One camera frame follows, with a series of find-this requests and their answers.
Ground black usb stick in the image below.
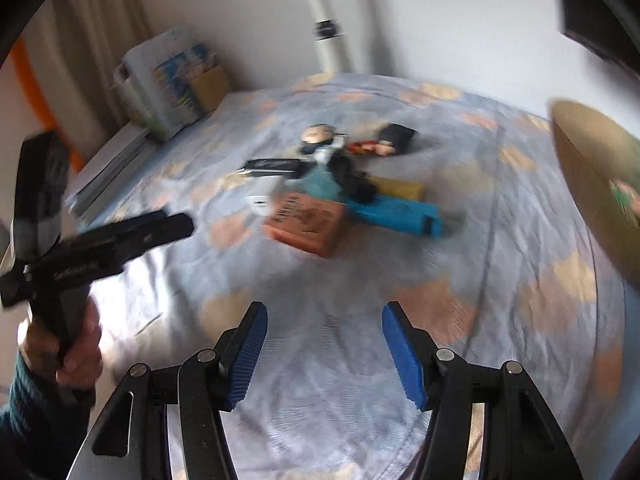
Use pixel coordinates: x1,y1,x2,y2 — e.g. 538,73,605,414
238,158,314,179

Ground blue rectangular lighter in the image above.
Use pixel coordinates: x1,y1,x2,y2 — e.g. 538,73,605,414
346,194,444,238

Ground orange brown printed box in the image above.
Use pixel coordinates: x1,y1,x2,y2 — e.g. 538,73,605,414
262,192,346,258

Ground yellow rectangular lighter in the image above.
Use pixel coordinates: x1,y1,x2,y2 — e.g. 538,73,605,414
367,174,425,202

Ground black haired doll white coat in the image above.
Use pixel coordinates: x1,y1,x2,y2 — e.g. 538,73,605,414
299,124,346,202

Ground black spiky toy figure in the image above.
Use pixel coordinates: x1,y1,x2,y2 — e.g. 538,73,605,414
326,152,378,204

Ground red suit black hair figure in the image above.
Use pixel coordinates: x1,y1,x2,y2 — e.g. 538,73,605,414
347,124,416,157

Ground amber ribbed glass bowl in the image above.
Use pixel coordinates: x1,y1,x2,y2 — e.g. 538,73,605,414
549,100,639,288

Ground green toy figure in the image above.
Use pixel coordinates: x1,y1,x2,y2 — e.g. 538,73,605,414
608,180,640,229

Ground dark teal sleeve forearm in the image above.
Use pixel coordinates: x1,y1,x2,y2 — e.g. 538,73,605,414
0,356,96,479

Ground person's left hand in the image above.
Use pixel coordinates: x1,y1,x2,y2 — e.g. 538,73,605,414
17,297,103,390

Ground flat stacked magazines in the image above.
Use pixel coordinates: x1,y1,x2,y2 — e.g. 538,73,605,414
65,122,158,223

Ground brown pen holder box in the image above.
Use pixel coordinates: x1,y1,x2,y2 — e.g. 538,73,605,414
191,64,232,113

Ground upright books stack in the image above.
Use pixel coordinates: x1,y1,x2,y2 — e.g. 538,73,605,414
113,26,218,142

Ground patterned blue fabric cloth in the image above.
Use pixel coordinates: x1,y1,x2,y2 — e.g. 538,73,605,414
93,74,626,479

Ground beige curtain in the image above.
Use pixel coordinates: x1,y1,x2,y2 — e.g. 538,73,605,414
24,0,151,150

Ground white lamp pole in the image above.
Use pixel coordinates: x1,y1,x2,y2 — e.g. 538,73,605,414
307,0,352,74

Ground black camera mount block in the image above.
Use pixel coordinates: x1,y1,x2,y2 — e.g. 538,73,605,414
12,130,70,262

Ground black wall television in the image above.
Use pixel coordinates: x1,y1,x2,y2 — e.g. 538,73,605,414
561,0,639,77

